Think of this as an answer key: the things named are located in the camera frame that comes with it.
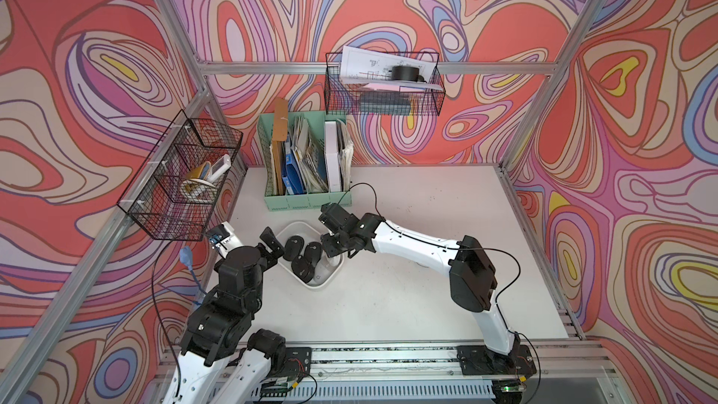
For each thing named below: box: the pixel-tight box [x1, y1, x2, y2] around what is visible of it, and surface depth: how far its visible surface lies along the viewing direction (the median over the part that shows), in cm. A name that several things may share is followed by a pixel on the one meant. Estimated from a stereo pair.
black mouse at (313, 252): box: [303, 241, 323, 268], surface depth 93 cm
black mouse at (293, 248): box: [282, 234, 305, 261], surface depth 96 cm
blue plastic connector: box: [179, 245, 207, 296], surface depth 71 cm
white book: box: [324, 120, 342, 193], surface depth 95 cm
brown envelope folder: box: [272, 97, 289, 197], surface depth 94 cm
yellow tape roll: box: [180, 160, 218, 202], surface depth 73 cm
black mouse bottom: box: [290, 254, 316, 284], surface depth 90 cm
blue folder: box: [282, 148, 307, 196], surface depth 98 cm
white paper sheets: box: [340, 45, 445, 91], surface depth 88 cm
